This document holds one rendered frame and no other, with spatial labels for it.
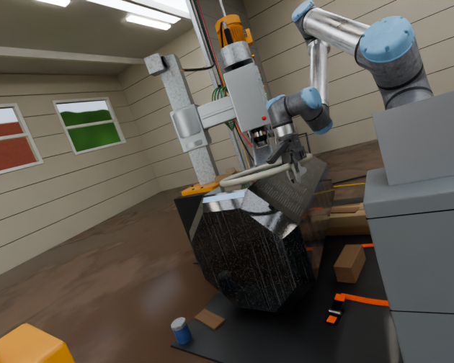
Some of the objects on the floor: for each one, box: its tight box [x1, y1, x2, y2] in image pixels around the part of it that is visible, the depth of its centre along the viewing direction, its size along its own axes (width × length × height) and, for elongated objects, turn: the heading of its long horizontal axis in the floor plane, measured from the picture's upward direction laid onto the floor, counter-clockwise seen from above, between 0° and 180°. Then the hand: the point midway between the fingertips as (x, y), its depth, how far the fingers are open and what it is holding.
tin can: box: [171, 317, 192, 344], centre depth 185 cm, size 10×10×13 cm
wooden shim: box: [195, 309, 226, 331], centre depth 196 cm, size 25×10×2 cm, turn 101°
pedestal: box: [174, 191, 211, 264], centre depth 297 cm, size 66×66×74 cm
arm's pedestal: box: [363, 167, 454, 363], centre depth 107 cm, size 50×50×85 cm
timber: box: [333, 244, 366, 284], centre depth 196 cm, size 30×12×12 cm, turn 21°
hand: (294, 181), depth 123 cm, fingers closed on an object, 4 cm apart
